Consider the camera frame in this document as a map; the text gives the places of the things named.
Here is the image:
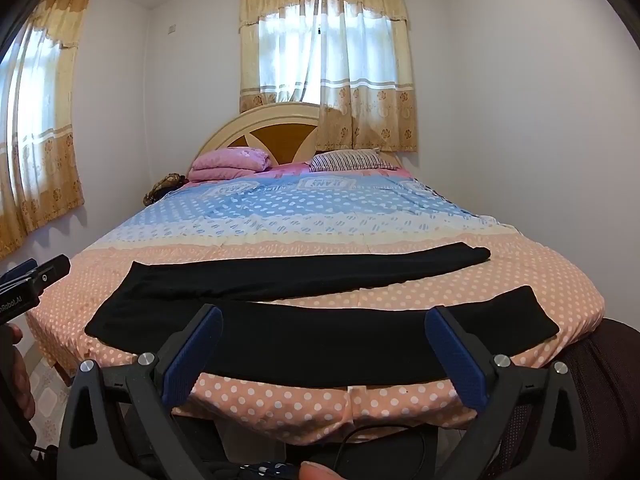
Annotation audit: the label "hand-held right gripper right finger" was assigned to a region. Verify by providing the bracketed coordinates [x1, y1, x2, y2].
[424, 306, 592, 480]

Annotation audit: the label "wide beige floral curtain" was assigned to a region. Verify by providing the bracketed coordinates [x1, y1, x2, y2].
[237, 0, 419, 153]

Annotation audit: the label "person's right hand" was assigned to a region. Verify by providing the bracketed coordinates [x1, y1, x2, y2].
[299, 461, 347, 480]

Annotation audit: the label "person's left hand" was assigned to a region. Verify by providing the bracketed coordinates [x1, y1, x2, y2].
[0, 322, 37, 422]

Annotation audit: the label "folded pink blanket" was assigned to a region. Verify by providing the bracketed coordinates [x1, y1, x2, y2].
[188, 147, 280, 183]

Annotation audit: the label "black cable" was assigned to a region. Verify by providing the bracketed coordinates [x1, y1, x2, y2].
[331, 424, 442, 472]

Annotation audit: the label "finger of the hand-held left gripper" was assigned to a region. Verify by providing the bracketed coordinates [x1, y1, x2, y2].
[0, 259, 39, 287]
[26, 254, 71, 293]

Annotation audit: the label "person's dark clothed leg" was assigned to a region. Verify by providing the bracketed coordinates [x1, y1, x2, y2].
[515, 317, 640, 480]

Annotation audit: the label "bed with polka dot sheet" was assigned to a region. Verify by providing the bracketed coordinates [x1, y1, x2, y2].
[25, 160, 608, 435]

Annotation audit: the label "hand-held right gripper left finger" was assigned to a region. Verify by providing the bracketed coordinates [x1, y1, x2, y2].
[59, 304, 226, 480]

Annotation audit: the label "black pants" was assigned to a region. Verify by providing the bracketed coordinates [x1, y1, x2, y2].
[84, 241, 560, 390]

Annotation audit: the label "narrow beige floral curtain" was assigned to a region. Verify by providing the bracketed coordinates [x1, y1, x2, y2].
[0, 0, 94, 261]

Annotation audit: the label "cream wooden headboard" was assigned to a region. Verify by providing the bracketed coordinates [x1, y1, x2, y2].
[192, 101, 403, 171]

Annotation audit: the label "brown woven basket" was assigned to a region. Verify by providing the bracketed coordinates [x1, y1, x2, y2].
[143, 172, 191, 207]

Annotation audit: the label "striped pillow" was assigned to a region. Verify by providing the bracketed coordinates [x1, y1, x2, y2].
[309, 149, 397, 174]

